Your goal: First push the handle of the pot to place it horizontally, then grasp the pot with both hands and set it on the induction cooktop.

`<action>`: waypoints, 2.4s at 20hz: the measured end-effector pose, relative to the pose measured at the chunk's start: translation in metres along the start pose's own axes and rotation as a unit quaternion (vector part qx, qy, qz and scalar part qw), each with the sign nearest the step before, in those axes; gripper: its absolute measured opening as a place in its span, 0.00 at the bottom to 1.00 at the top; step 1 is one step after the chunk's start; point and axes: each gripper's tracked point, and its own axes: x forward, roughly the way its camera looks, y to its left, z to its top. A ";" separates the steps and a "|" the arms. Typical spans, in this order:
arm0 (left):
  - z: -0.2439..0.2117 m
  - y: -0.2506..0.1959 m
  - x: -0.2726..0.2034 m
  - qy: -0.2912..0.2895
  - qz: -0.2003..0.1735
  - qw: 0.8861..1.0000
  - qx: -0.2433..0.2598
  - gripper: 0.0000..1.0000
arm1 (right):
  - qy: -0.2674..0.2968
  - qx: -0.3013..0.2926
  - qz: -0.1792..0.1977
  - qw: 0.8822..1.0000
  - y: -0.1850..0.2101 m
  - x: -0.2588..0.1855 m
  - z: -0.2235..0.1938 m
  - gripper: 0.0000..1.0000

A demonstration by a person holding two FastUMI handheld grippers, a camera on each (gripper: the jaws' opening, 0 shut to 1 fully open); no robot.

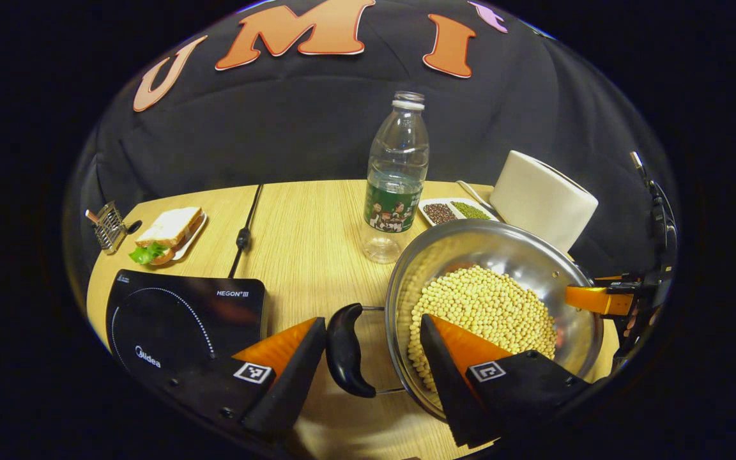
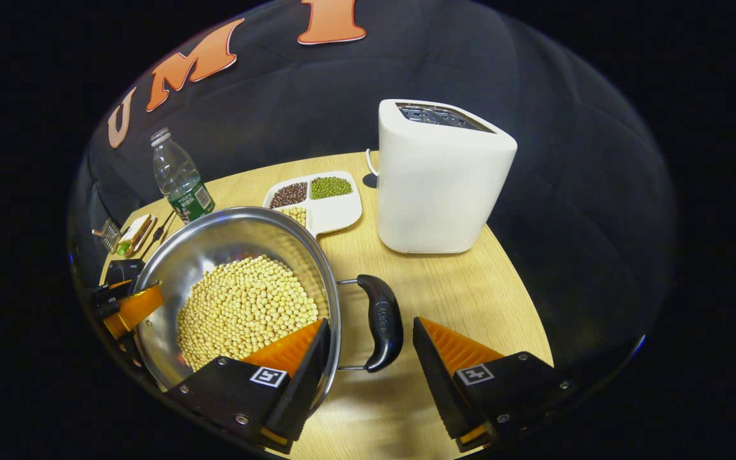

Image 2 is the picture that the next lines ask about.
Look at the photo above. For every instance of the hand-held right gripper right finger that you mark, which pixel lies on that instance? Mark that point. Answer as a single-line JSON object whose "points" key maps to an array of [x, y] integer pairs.
{"points": [[438, 383]]}

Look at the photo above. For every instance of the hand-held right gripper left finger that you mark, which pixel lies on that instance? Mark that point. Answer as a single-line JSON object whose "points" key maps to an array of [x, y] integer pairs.
{"points": [[301, 383]]}

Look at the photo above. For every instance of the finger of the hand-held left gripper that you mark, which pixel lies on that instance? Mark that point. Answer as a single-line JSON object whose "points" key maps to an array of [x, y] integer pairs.
{"points": [[111, 291], [135, 310]]}

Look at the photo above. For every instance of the black induction cooktop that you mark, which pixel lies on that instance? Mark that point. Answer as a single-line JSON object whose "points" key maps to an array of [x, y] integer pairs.
{"points": [[122, 269]]}

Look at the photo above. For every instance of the steel pot with soybeans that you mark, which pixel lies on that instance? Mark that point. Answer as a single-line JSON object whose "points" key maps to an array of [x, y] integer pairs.
{"points": [[240, 306]]}

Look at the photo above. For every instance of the sandwich with lettuce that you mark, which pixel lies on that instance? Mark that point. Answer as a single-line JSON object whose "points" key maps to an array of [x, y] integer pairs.
{"points": [[133, 235]]}

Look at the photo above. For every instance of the clear bottle with green label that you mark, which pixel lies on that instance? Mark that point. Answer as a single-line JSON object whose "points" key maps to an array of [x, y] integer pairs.
{"points": [[179, 176]]}

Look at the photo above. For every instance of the white divided dish with beans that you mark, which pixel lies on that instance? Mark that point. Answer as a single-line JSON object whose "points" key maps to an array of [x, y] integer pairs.
{"points": [[336, 211]]}

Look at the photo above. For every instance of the white toaster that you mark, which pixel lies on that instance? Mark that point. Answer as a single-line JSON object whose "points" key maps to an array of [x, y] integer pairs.
{"points": [[438, 185]]}

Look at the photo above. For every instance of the black backdrop cloth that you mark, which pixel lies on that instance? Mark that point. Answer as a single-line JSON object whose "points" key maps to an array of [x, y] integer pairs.
{"points": [[566, 160]]}

